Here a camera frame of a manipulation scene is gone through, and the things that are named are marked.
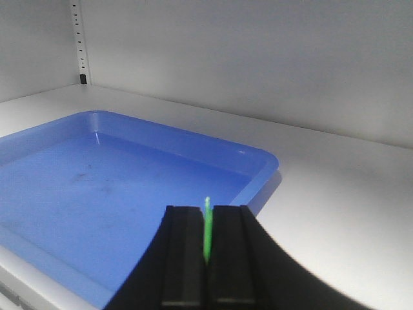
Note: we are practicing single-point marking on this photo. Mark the blue plastic tray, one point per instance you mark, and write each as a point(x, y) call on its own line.
point(83, 196)

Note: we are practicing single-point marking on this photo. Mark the grey metal cabinet shelf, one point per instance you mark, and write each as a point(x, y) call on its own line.
point(343, 208)

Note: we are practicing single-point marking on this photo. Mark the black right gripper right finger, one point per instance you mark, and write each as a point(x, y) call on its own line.
point(248, 270)

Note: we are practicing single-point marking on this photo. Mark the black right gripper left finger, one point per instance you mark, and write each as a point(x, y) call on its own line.
point(171, 273)

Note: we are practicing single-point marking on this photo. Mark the green plastic spoon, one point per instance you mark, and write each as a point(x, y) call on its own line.
point(208, 217)

